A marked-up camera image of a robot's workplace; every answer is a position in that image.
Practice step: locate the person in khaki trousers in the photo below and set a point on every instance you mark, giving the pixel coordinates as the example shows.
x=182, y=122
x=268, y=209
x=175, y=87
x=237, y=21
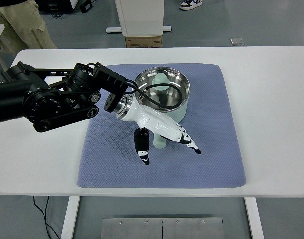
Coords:
x=24, y=27

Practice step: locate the black white sneaker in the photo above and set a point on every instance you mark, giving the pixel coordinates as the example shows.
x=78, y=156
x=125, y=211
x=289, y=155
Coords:
x=190, y=4

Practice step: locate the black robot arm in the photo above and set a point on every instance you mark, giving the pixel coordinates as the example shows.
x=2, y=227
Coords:
x=53, y=98

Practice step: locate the white left table leg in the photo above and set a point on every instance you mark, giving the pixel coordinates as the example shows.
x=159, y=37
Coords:
x=70, y=217

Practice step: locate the grey floor socket plate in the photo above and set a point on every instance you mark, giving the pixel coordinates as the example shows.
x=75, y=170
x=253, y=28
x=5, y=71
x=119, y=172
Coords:
x=236, y=41

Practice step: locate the black equipment on floor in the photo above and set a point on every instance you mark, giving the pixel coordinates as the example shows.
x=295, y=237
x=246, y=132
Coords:
x=57, y=8

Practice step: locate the green pot with handle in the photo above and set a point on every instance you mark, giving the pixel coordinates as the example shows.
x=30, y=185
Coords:
x=166, y=86

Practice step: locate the white right table leg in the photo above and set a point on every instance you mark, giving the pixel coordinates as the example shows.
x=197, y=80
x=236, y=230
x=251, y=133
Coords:
x=253, y=218

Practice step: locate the white pedestal stand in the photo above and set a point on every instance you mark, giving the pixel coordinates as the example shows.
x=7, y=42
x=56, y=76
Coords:
x=140, y=18

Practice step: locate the white table leg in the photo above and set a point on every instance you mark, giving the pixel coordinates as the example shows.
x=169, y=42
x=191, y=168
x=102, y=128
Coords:
x=70, y=217
x=253, y=218

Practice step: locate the blue textured mat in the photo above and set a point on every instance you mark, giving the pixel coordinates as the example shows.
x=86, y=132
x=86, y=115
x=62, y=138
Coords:
x=109, y=158

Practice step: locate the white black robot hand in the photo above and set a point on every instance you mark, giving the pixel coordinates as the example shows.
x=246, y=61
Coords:
x=151, y=120

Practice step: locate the cardboard box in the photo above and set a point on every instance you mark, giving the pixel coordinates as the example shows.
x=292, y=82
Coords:
x=144, y=42

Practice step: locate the metal floor plate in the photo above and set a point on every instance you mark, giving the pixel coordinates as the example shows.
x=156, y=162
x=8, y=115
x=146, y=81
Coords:
x=163, y=228

